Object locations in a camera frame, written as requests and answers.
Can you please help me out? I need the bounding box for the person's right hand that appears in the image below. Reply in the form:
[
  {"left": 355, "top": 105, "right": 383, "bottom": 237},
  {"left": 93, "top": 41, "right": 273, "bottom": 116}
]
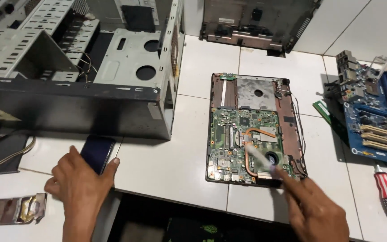
[{"left": 271, "top": 166, "right": 350, "bottom": 242}]

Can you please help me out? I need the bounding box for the person's left hand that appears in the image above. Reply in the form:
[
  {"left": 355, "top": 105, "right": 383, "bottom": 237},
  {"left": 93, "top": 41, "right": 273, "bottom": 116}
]
[{"left": 44, "top": 145, "right": 120, "bottom": 223}]

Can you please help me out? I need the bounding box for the white cleaning brush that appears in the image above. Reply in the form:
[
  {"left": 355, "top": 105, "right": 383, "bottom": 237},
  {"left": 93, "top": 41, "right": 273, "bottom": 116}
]
[{"left": 245, "top": 145, "right": 277, "bottom": 171}]

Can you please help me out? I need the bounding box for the black smartphone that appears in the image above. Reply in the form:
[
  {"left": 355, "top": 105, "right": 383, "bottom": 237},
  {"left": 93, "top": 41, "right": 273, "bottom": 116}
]
[{"left": 79, "top": 136, "right": 116, "bottom": 175}]

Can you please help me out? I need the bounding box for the black laptop cooling fan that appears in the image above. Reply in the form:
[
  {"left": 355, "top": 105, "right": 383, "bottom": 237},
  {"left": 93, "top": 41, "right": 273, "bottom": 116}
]
[{"left": 263, "top": 151, "right": 280, "bottom": 167}]

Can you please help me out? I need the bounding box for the black laptop base chassis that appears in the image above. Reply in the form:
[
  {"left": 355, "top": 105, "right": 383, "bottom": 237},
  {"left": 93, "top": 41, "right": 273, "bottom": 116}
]
[{"left": 206, "top": 72, "right": 308, "bottom": 188}]

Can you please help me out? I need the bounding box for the copper heat pipe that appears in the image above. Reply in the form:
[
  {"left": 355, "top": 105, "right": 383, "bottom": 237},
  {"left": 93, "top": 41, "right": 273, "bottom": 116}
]
[{"left": 242, "top": 127, "right": 279, "bottom": 177}]

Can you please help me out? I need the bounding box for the green laptop motherboard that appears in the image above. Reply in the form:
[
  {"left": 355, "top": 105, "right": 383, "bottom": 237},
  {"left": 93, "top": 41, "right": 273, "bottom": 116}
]
[{"left": 208, "top": 108, "right": 297, "bottom": 184}]

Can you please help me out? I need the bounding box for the green memory module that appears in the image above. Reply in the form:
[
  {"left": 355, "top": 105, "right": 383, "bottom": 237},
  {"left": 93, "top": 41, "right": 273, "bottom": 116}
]
[{"left": 312, "top": 100, "right": 350, "bottom": 146}]

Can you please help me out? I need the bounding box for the dark leaf-print fabric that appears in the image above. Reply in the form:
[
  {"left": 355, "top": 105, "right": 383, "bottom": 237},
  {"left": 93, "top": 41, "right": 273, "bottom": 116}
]
[{"left": 161, "top": 217, "right": 241, "bottom": 242}]

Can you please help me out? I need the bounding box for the blue desktop motherboard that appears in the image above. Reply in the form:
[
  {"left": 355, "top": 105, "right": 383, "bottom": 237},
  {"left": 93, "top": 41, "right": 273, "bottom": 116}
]
[{"left": 324, "top": 50, "right": 387, "bottom": 169}]

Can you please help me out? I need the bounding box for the dark laptop bottom cover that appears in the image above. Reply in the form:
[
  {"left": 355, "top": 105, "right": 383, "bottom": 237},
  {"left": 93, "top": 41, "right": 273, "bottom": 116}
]
[{"left": 199, "top": 0, "right": 322, "bottom": 57}]

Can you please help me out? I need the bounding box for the open grey desktop computer case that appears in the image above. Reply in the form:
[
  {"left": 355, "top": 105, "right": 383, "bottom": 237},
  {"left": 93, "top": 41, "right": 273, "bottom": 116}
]
[{"left": 0, "top": 0, "right": 186, "bottom": 141}]

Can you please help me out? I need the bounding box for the crumpled silver foil packet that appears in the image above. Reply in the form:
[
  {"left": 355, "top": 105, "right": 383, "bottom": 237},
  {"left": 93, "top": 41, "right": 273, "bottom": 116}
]
[{"left": 0, "top": 192, "right": 48, "bottom": 226}]

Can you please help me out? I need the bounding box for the black flat pouch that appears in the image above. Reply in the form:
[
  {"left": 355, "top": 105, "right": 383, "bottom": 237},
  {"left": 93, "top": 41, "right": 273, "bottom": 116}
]
[{"left": 0, "top": 134, "right": 30, "bottom": 176}]

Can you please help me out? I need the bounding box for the thin black laptop cable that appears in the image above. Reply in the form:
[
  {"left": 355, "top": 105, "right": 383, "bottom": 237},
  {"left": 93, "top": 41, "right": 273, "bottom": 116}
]
[{"left": 288, "top": 88, "right": 308, "bottom": 177}]

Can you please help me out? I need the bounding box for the beige ribbon cable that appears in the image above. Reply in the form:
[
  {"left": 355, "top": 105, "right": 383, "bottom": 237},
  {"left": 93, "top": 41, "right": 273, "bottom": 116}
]
[{"left": 0, "top": 132, "right": 37, "bottom": 171}]

